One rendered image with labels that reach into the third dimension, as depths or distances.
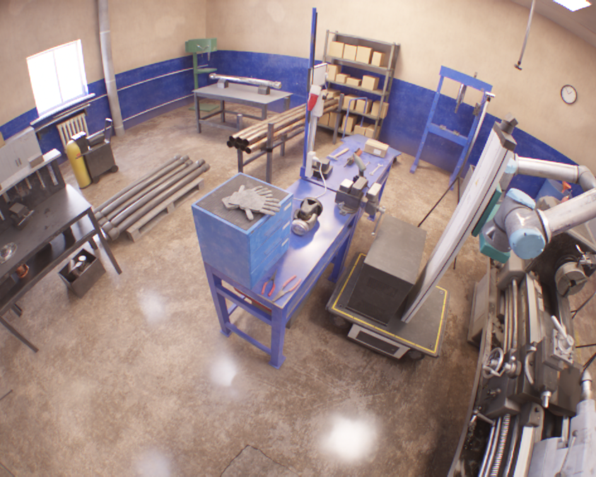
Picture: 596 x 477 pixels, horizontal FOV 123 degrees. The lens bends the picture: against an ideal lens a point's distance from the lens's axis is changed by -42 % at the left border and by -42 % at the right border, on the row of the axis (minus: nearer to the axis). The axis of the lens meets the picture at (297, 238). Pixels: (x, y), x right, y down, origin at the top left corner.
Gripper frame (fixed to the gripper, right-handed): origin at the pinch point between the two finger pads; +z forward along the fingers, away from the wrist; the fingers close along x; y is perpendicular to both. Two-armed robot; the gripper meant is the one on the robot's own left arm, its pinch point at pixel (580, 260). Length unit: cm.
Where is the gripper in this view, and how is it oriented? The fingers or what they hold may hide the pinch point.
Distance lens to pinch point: 227.3
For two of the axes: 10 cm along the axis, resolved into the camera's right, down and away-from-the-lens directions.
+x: -3.1, 5.9, -7.5
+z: -9.2, 0.2, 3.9
